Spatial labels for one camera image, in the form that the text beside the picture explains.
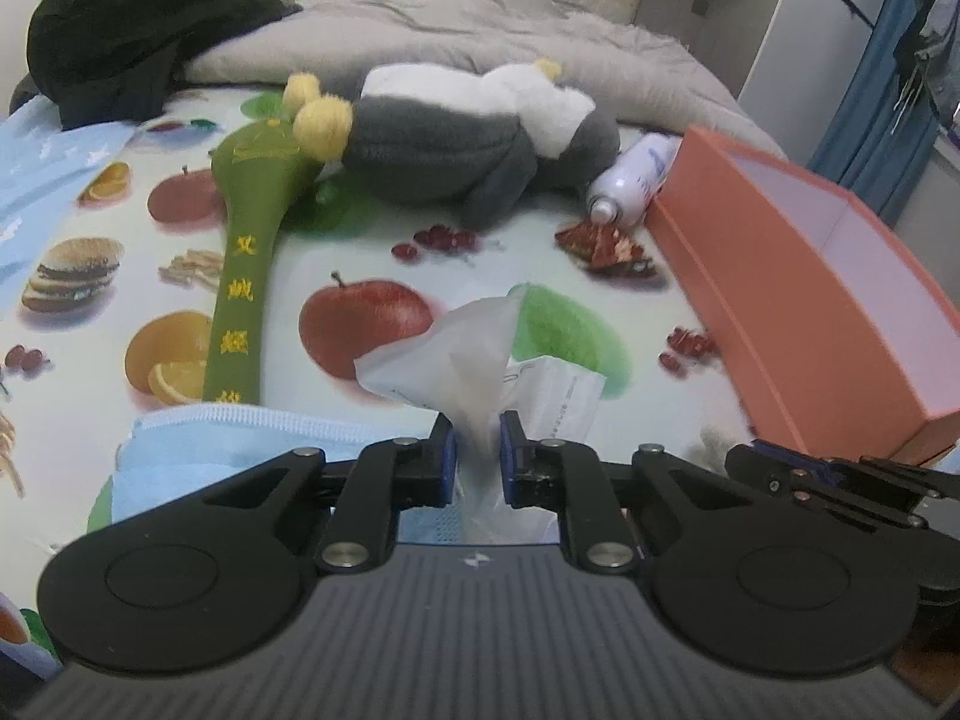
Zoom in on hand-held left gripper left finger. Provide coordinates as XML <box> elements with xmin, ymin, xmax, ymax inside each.
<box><xmin>201</xmin><ymin>412</ymin><xmax>461</xmax><ymax>575</ymax></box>

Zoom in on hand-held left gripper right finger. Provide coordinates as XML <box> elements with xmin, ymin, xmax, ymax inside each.
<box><xmin>499</xmin><ymin>411</ymin><xmax>760</xmax><ymax>575</ymax></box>

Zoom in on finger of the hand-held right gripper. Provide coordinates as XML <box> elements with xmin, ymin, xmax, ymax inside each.
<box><xmin>752</xmin><ymin>439</ymin><xmax>951</xmax><ymax>497</ymax></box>
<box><xmin>724</xmin><ymin>444</ymin><xmax>932</xmax><ymax>535</ymax></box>

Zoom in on white plastic-wrapped packet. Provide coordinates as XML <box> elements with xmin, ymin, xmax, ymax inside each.
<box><xmin>354</xmin><ymin>295</ymin><xmax>607</xmax><ymax>545</ymax></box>

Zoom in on orange cardboard box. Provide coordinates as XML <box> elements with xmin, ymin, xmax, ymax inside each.
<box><xmin>643</xmin><ymin>125</ymin><xmax>960</xmax><ymax>467</ymax></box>

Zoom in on fruit print bed sheet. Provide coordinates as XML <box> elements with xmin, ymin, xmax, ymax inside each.
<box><xmin>0</xmin><ymin>81</ymin><xmax>777</xmax><ymax>695</ymax></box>

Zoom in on light blue face mask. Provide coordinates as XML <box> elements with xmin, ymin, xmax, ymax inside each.
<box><xmin>111</xmin><ymin>454</ymin><xmax>460</xmax><ymax>547</ymax></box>

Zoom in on green plush massage hammer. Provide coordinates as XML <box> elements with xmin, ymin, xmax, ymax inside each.
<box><xmin>201</xmin><ymin>71</ymin><xmax>355</xmax><ymax>411</ymax></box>

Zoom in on white spray bottle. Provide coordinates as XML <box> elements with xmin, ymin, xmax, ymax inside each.
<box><xmin>584</xmin><ymin>133</ymin><xmax>685</xmax><ymax>230</ymax></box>

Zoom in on grey and white plush penguin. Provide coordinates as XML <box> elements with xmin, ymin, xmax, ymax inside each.
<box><xmin>341</xmin><ymin>58</ymin><xmax>623</xmax><ymax>231</ymax></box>

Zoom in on blue curtain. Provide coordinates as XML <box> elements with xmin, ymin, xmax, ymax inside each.
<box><xmin>806</xmin><ymin>0</ymin><xmax>960</xmax><ymax>231</ymax></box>

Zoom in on grey blanket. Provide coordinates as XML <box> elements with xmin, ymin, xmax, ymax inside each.
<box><xmin>182</xmin><ymin>0</ymin><xmax>786</xmax><ymax>160</ymax></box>

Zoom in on hanging clothes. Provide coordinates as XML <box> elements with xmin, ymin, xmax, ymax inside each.
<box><xmin>891</xmin><ymin>0</ymin><xmax>960</xmax><ymax>145</ymax></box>

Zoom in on white cabinet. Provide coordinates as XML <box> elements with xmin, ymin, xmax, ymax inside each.
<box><xmin>634</xmin><ymin>0</ymin><xmax>880</xmax><ymax>104</ymax></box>

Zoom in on black clothing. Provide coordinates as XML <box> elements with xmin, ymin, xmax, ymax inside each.
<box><xmin>26</xmin><ymin>0</ymin><xmax>302</xmax><ymax>133</ymax></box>

